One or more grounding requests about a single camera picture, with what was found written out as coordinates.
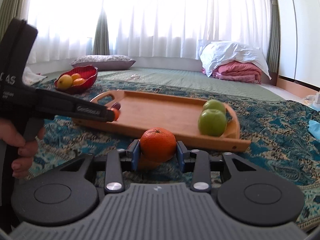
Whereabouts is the small tangerine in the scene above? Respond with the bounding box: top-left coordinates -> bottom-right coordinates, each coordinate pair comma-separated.
111,108 -> 120,121

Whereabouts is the brown date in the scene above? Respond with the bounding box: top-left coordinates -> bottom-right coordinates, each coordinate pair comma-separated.
111,102 -> 121,110

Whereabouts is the green apple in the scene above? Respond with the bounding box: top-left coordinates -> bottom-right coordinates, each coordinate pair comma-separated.
198,109 -> 227,137
202,99 -> 227,115

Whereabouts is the tangerine with stem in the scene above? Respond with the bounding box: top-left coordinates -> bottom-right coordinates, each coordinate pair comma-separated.
140,127 -> 177,163

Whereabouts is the person's left hand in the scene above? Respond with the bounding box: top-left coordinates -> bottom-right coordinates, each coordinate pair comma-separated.
1,119 -> 38,179

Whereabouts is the white crumpled cloth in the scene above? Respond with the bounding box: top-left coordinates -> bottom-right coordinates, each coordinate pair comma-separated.
22,66 -> 47,86

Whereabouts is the wooden serving tray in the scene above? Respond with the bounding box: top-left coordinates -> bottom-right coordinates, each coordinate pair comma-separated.
73,90 -> 251,152

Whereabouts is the orange in bowl front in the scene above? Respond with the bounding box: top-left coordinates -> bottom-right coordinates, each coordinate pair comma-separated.
72,78 -> 87,86

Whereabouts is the orange in bowl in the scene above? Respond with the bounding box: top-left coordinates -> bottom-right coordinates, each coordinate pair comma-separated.
71,73 -> 81,81
72,78 -> 87,86

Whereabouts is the red fruit bowl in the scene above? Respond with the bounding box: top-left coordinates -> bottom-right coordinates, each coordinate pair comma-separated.
54,65 -> 98,94

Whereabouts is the floral grey pillow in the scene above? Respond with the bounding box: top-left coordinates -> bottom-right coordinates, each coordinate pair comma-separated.
71,55 -> 136,71

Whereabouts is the orange in bowl rear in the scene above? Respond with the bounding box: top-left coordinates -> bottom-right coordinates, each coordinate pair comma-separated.
71,73 -> 81,81

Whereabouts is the green drape left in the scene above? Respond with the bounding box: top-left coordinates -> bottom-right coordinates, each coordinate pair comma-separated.
92,0 -> 110,55

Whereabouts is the green drape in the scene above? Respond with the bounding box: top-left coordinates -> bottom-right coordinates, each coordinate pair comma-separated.
266,0 -> 280,73
92,0 -> 110,55

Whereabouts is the green quilted mat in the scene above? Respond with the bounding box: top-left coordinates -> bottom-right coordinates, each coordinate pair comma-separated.
97,67 -> 284,101

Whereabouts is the teal paisley patterned blanket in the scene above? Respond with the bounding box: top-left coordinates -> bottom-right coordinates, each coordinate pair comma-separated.
28,77 -> 319,231

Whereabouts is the folded pink blanket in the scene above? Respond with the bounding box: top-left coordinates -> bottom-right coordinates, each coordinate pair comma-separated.
210,61 -> 262,84

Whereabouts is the white sheer curtain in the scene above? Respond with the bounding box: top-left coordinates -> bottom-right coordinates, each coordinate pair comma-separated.
27,0 -> 271,64

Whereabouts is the white pillow on blankets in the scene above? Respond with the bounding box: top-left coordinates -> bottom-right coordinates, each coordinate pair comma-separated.
199,41 -> 272,80

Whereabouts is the light blue cloth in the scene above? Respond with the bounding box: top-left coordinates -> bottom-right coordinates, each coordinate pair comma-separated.
308,120 -> 320,140

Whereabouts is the green drape right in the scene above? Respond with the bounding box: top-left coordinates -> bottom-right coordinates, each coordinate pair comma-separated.
266,0 -> 280,73

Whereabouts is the white charger and clutter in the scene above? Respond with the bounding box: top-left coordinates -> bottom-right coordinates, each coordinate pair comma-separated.
304,92 -> 320,112

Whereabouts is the white wardrobe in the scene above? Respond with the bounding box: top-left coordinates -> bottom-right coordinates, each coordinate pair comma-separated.
278,0 -> 319,87

